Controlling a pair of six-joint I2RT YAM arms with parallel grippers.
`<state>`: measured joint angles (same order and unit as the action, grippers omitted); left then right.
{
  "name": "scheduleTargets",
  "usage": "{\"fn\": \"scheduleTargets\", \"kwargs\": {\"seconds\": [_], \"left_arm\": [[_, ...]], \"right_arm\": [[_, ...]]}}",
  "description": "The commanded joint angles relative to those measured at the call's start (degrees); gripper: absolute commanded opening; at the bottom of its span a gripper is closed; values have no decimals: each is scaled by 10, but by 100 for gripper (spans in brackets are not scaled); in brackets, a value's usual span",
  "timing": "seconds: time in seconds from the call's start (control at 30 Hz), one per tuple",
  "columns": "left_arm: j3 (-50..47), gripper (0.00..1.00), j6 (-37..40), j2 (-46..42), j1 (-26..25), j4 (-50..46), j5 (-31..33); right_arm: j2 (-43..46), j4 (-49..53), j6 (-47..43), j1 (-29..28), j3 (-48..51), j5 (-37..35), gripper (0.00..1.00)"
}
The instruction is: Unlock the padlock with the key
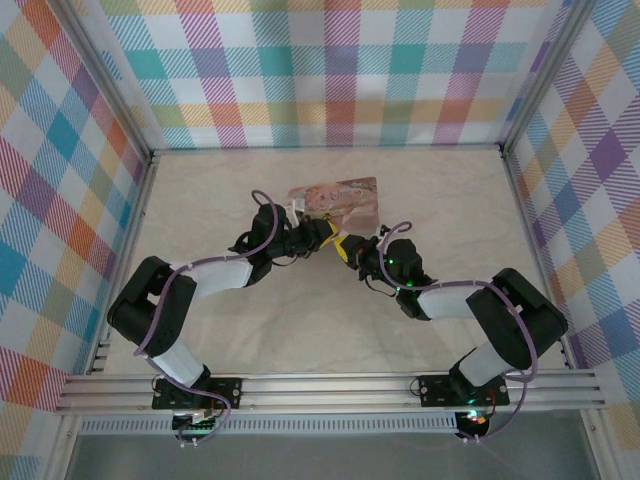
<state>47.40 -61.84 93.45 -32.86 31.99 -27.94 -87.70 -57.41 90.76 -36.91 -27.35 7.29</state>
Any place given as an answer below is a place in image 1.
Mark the pink illustrated tin box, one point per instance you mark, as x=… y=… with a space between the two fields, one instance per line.
x=345 y=200

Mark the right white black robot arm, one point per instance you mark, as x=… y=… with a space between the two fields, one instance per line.
x=520 y=320

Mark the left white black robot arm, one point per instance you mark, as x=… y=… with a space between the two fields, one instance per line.
x=150 y=310

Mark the lit right circuit board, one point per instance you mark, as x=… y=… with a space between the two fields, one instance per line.
x=475 y=417

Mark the green-lit left circuit board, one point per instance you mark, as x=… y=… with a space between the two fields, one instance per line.
x=195 y=425

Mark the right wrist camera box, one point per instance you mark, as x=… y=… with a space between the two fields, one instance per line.
x=383 y=231

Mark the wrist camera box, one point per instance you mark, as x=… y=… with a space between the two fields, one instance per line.
x=383 y=231
x=298 y=206

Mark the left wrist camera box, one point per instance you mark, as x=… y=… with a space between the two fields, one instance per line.
x=298 y=206

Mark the aluminium table edge rail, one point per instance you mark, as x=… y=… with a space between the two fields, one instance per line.
x=325 y=150
x=528 y=225
x=131 y=250

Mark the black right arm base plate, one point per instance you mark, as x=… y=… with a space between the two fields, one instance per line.
x=435 y=390

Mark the aluminium mounting rail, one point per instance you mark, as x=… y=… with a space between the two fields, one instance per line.
x=325 y=392

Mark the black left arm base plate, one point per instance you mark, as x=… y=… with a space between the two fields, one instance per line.
x=230 y=390

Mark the aluminium corner post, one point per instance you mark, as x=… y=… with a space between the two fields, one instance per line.
x=544 y=75
x=109 y=80

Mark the aluminium frame leg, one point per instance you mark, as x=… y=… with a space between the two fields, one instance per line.
x=62 y=450
x=597 y=445

